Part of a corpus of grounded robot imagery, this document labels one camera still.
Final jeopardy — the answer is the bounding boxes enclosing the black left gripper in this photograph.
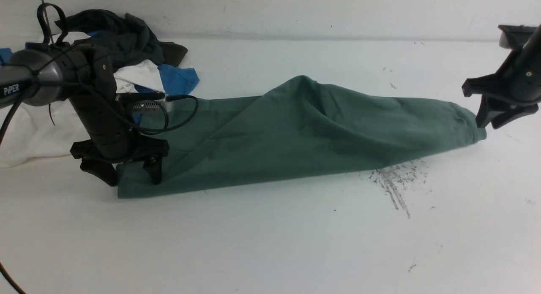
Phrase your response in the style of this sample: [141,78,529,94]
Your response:
[56,43,169,187]

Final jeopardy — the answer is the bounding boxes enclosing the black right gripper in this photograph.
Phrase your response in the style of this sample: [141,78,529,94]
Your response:
[462,49,541,130]

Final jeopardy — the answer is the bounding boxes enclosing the green long sleeve shirt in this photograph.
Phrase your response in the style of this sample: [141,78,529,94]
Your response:
[117,75,487,199]

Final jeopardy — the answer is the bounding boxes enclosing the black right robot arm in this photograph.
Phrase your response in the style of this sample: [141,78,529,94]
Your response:
[462,24,541,130]

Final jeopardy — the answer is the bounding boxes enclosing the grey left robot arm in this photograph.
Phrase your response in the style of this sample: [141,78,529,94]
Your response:
[1,43,169,187]

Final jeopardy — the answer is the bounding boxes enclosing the white shirt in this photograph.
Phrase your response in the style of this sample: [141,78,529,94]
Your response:
[0,32,165,169]

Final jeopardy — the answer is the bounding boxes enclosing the blue shirt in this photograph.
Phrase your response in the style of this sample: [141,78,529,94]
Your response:
[12,32,199,124]

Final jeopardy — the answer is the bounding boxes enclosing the dark grey shirt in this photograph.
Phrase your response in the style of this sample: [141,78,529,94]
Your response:
[55,9,165,70]

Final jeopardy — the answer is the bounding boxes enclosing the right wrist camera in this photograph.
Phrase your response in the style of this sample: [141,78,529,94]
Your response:
[498,24,538,50]

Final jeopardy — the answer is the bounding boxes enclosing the black camera cable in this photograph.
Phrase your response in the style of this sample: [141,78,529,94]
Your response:
[0,0,199,294]

